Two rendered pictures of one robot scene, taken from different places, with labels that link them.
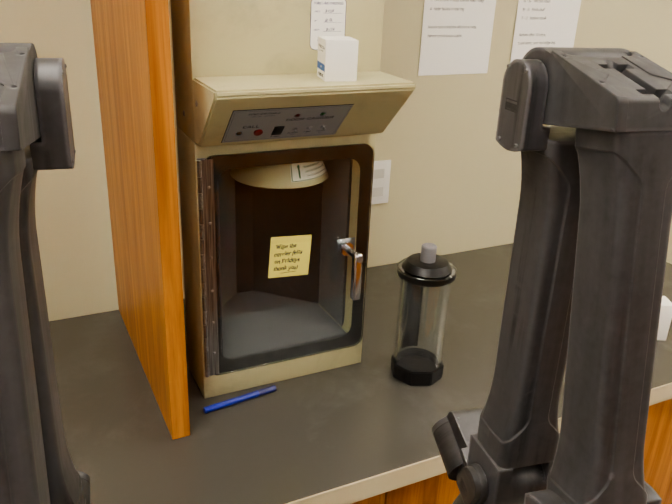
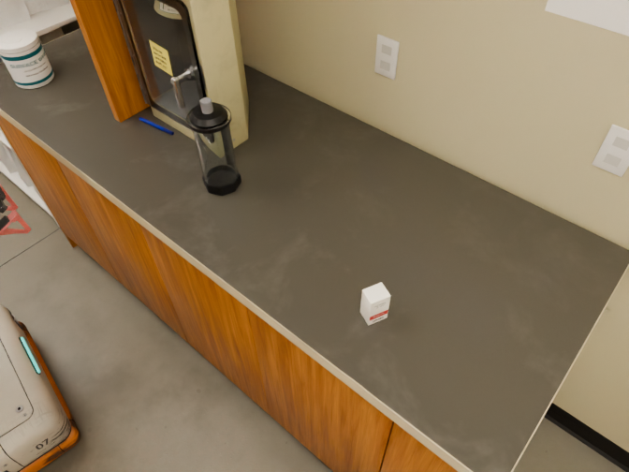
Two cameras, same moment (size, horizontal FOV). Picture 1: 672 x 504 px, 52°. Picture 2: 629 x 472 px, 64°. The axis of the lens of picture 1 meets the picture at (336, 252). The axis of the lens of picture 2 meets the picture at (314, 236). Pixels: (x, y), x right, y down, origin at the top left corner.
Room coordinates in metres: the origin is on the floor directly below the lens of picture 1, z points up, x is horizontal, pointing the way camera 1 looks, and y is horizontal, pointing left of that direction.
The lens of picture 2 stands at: (1.01, -1.22, 1.91)
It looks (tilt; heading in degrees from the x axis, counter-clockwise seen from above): 49 degrees down; 69
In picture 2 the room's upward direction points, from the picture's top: 1 degrees counter-clockwise
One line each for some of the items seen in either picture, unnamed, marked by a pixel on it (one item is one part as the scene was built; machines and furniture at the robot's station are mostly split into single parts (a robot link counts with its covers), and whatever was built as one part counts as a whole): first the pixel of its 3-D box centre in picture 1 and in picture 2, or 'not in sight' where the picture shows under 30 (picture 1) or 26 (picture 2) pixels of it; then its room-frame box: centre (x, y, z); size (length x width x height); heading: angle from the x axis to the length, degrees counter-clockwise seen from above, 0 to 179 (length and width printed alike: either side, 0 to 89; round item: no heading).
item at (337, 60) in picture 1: (337, 58); not in sight; (1.08, 0.01, 1.54); 0.05 x 0.05 x 0.06; 16
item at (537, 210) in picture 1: (539, 307); not in sight; (0.55, -0.18, 1.40); 0.11 x 0.06 x 0.43; 107
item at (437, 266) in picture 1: (427, 261); (208, 111); (1.15, -0.17, 1.18); 0.09 x 0.09 x 0.07
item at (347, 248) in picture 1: (352, 271); (182, 89); (1.12, -0.03, 1.17); 0.05 x 0.03 x 0.10; 27
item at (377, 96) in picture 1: (305, 112); not in sight; (1.06, 0.06, 1.46); 0.32 x 0.12 x 0.10; 117
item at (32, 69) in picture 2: not in sight; (25, 59); (0.69, 0.60, 1.02); 0.13 x 0.13 x 0.15
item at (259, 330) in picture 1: (290, 261); (164, 62); (1.10, 0.08, 1.19); 0.30 x 0.01 x 0.40; 117
